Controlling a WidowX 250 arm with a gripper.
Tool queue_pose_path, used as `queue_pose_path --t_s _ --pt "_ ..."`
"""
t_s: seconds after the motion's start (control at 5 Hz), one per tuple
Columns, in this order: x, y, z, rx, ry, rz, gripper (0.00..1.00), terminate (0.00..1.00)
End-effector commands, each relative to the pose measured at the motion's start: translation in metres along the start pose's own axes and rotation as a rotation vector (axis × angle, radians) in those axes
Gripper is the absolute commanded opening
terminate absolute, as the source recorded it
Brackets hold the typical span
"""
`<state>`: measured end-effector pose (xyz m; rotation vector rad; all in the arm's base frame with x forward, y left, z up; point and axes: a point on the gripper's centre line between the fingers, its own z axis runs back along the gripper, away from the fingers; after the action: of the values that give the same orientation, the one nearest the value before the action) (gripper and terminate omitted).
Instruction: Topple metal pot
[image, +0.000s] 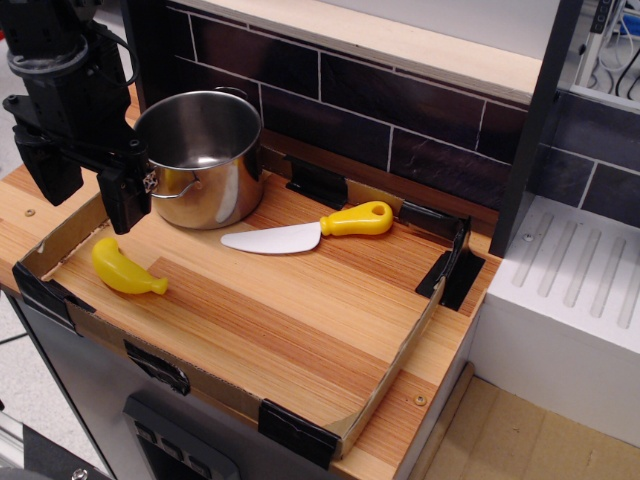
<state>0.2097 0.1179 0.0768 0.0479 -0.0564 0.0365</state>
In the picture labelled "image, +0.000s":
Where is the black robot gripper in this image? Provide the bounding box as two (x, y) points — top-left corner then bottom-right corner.
(5, 34), (151, 235)

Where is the stainless steel pot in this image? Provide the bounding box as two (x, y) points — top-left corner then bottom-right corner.
(135, 87), (263, 230)

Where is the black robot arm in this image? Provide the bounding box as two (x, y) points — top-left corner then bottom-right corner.
(1, 1), (155, 234)

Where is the cardboard fence with black tape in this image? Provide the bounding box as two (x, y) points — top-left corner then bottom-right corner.
(1, 150), (500, 479)

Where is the yellow plastic toy banana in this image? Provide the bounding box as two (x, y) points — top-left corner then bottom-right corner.
(91, 238), (168, 295)

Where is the grey oven control panel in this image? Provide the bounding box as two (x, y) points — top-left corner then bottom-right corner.
(123, 396), (241, 480)

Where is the light wooden shelf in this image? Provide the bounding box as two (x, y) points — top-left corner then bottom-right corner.
(184, 0), (542, 104)

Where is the white toy sink drainboard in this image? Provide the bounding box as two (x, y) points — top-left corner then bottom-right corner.
(469, 197), (639, 445)

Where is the yellow handled toy knife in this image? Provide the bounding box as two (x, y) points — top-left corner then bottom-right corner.
(220, 201), (394, 255)

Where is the dark grey vertical post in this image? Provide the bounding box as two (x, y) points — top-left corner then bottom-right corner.
(490, 0), (583, 257)

